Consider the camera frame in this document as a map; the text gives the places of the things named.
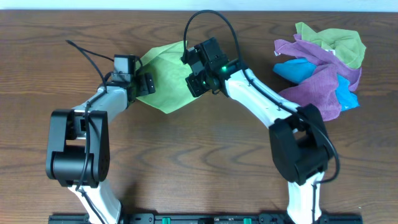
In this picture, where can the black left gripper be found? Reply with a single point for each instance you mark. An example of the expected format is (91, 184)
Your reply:
(147, 84)

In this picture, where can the light green cloth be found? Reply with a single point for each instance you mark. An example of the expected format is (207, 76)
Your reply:
(169, 74)

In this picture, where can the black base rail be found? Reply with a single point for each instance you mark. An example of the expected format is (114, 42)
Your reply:
(264, 218)

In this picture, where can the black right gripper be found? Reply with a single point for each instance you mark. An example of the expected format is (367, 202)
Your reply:
(194, 91)

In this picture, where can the purple cloth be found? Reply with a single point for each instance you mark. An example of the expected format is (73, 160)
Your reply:
(316, 55)

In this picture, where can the blue cloth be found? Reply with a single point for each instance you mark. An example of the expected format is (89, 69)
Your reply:
(292, 70)

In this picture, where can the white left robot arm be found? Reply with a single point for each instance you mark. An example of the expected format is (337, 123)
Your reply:
(78, 148)

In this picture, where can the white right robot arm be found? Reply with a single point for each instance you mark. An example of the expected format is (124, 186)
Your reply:
(299, 141)

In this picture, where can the olive green cloth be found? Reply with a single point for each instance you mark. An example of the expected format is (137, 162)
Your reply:
(346, 44)

